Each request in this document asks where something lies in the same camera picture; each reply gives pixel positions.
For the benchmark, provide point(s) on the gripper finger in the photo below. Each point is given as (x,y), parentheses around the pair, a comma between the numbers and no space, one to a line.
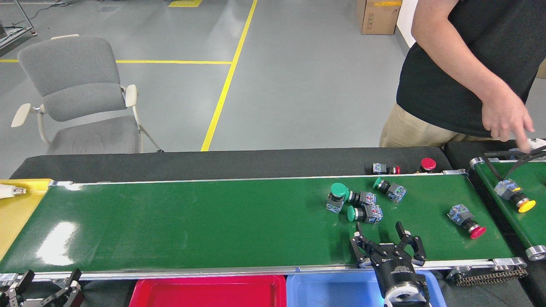
(10,296)
(68,296)

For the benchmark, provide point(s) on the cardboard box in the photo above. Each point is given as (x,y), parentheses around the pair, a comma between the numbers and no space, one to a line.
(377,19)

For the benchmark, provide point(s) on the green push button switch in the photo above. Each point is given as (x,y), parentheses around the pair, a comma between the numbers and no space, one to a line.
(394,192)
(367,198)
(371,214)

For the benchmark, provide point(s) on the black guide frame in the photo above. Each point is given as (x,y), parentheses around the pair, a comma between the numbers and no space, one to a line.
(495,154)

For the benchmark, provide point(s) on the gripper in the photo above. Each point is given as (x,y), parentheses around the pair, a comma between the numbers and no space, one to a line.
(394,266)

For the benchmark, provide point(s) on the metal rack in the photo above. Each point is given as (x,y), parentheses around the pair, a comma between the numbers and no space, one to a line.
(15,35)

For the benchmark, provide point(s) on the tan plant pot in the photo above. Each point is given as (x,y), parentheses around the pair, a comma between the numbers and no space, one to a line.
(542,70)

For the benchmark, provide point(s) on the red plastic tray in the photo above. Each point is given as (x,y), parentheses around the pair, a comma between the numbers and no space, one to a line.
(204,294)

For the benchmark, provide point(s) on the grey office chair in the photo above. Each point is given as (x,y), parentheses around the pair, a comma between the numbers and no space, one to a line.
(76,68)

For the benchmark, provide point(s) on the white light bulb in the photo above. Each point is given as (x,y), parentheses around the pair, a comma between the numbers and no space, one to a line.
(8,192)

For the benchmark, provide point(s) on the blue plastic tray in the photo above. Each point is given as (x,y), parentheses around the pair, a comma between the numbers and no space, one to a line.
(332,294)

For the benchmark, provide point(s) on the person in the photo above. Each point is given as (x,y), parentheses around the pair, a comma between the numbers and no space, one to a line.
(477,25)

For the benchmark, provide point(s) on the green mushroom button switch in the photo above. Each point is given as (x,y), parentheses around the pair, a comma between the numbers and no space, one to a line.
(338,190)

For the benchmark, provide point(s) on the green main conveyor belt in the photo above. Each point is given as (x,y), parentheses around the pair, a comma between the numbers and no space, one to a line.
(213,221)

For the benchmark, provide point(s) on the person's right forearm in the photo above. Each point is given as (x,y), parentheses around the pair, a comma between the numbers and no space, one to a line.
(456,59)

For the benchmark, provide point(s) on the green feeder conveyor belt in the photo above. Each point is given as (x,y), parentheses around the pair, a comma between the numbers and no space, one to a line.
(529,221)

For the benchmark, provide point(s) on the yellow push button switch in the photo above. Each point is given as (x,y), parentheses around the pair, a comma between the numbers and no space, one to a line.
(507,189)

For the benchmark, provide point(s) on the red push button switch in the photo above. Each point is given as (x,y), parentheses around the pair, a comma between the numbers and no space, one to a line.
(460,214)
(379,168)

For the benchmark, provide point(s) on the person's right hand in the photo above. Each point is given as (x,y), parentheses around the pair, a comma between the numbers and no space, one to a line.
(507,115)

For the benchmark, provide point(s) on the yellow plastic tray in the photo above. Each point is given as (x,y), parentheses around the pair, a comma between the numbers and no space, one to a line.
(17,221)

